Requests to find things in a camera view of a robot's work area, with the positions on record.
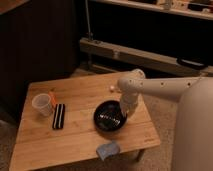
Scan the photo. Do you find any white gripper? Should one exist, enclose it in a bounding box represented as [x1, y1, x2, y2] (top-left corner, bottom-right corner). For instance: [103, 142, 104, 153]
[120, 93, 139, 117]

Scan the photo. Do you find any black ceramic bowl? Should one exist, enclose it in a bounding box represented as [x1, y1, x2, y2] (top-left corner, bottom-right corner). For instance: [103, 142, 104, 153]
[93, 100, 127, 134]

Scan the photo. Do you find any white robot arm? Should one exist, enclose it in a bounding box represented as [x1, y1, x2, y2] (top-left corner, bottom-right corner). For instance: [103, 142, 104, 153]
[117, 69, 213, 171]

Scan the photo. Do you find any blue sponge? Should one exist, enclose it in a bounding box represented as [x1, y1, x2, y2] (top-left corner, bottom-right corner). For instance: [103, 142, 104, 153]
[96, 141, 120, 161]

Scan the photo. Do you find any long wooden beam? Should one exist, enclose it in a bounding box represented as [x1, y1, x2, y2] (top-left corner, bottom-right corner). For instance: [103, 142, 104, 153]
[79, 38, 213, 76]

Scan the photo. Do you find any wooden table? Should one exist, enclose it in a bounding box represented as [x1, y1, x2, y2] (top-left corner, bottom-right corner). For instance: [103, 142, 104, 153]
[9, 73, 160, 171]

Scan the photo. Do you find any black striped rectangular block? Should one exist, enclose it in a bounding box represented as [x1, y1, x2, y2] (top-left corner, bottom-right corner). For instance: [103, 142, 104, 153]
[52, 104, 65, 130]

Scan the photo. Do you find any orange carrot toy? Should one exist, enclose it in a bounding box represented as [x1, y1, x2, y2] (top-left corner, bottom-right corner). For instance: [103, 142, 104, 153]
[49, 91, 57, 108]

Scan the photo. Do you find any metal pole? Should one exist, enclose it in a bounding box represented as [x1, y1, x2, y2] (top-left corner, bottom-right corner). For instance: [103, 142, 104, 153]
[85, 0, 93, 41]

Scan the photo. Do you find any clear plastic cup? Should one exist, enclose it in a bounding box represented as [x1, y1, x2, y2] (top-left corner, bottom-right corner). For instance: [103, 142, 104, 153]
[32, 93, 53, 116]

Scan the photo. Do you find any upper wooden shelf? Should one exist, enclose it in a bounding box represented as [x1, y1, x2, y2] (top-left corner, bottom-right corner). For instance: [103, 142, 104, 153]
[91, 0, 213, 21]

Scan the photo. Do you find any black handle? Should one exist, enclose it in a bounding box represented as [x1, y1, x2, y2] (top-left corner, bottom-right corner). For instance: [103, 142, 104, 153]
[176, 58, 208, 70]

